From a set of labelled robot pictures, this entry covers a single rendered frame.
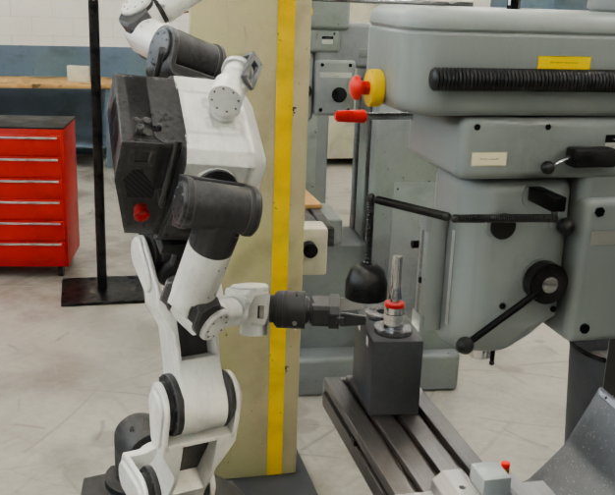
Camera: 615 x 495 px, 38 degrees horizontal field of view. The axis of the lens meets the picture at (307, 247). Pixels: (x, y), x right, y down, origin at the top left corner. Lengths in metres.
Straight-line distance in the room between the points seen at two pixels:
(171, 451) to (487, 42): 1.18
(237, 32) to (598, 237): 1.88
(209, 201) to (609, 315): 0.73
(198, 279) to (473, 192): 0.57
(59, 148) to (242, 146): 4.22
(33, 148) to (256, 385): 2.94
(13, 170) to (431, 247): 4.69
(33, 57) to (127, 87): 8.61
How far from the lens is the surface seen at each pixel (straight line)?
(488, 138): 1.42
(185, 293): 1.77
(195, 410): 2.02
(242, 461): 3.64
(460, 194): 1.50
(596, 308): 1.60
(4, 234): 6.13
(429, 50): 1.36
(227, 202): 1.64
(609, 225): 1.56
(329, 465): 3.84
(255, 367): 3.47
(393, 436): 2.05
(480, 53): 1.39
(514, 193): 1.49
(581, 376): 3.62
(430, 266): 1.55
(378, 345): 2.06
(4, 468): 3.92
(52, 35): 10.41
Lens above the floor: 1.91
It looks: 16 degrees down
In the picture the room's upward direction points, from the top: 2 degrees clockwise
